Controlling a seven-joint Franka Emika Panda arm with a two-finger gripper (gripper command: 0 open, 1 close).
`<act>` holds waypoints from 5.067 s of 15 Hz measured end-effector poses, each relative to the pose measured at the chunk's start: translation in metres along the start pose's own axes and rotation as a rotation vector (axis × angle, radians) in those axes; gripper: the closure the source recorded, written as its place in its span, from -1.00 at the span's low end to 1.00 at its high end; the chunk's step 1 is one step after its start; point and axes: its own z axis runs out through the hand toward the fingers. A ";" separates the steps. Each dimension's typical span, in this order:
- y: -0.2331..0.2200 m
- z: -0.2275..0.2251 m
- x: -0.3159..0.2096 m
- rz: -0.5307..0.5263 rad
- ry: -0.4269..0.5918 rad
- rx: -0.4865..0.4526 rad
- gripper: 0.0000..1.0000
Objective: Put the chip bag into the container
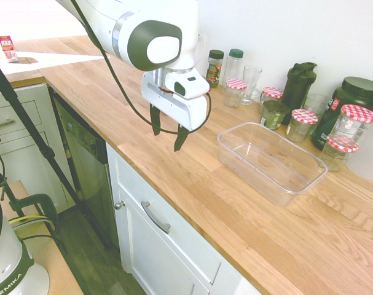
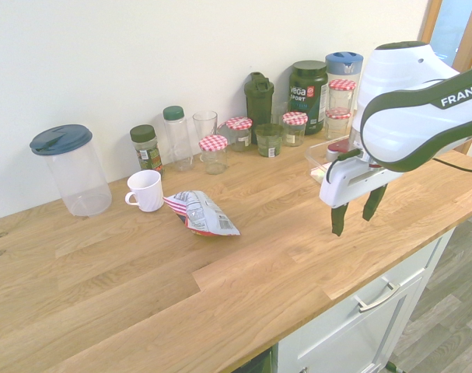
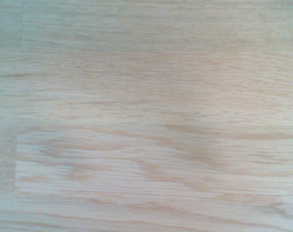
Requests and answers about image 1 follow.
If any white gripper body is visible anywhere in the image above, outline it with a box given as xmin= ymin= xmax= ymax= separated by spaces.
xmin=140 ymin=71 xmax=210 ymax=132

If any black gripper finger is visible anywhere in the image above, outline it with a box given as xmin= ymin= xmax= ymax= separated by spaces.
xmin=173 ymin=124 xmax=190 ymax=152
xmin=149 ymin=103 xmax=163 ymax=136

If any clear plastic rectangular container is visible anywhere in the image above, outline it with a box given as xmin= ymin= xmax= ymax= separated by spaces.
xmin=216 ymin=122 xmax=329 ymax=208

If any spice jar dark green lid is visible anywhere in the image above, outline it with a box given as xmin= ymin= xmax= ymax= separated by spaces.
xmin=206 ymin=49 xmax=225 ymax=89

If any glass jar red checkered lid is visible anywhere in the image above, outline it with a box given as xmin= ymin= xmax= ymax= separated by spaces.
xmin=259 ymin=87 xmax=285 ymax=114
xmin=223 ymin=79 xmax=248 ymax=109
xmin=320 ymin=135 xmax=359 ymax=173
xmin=286 ymin=109 xmax=319 ymax=144

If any clear bottle green lid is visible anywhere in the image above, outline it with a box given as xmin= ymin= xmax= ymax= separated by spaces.
xmin=221 ymin=48 xmax=245 ymax=95

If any tall glass mug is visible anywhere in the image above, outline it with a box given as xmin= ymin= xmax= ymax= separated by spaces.
xmin=240 ymin=65 xmax=264 ymax=106

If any stainless steel dishwasher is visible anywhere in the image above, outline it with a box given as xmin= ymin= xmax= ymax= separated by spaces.
xmin=49 ymin=88 xmax=120 ymax=248

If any green cup dark lid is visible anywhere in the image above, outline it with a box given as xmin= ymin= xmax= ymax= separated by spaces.
xmin=259 ymin=100 xmax=291 ymax=131

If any white base cabinet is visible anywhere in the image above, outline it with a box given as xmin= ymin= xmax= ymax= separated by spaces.
xmin=105 ymin=142 xmax=262 ymax=295
xmin=0 ymin=82 xmax=77 ymax=216

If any black shaker bottle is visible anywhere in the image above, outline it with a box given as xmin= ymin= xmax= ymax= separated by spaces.
xmin=280 ymin=61 xmax=318 ymax=126

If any black tripod stand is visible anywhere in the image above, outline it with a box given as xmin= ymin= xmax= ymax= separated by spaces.
xmin=0 ymin=52 xmax=112 ymax=251

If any green C-clamp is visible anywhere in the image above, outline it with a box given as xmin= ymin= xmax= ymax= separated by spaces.
xmin=9 ymin=193 xmax=60 ymax=244

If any clear glass tumbler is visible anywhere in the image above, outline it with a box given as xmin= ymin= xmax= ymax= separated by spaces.
xmin=302 ymin=93 xmax=332 ymax=135

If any red carton box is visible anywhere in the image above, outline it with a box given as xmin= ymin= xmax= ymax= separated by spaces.
xmin=0 ymin=34 xmax=20 ymax=64

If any large glass jar checkered lid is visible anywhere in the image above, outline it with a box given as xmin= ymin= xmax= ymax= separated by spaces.
xmin=330 ymin=104 xmax=373 ymax=148

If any wooden robot mounting board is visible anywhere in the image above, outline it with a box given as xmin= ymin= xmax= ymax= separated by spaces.
xmin=0 ymin=180 xmax=86 ymax=295

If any large dark protein tub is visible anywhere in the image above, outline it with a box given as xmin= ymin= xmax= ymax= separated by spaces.
xmin=311 ymin=76 xmax=373 ymax=151

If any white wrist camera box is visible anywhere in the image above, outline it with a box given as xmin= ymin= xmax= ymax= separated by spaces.
xmin=165 ymin=73 xmax=211 ymax=100

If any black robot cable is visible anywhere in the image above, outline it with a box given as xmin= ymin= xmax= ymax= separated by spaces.
xmin=69 ymin=0 xmax=213 ymax=135

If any silver bar drawer handle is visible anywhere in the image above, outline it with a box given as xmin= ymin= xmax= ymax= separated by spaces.
xmin=140 ymin=200 xmax=171 ymax=235

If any yellow cable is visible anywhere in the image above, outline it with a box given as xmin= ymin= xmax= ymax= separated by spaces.
xmin=9 ymin=214 xmax=57 ymax=233

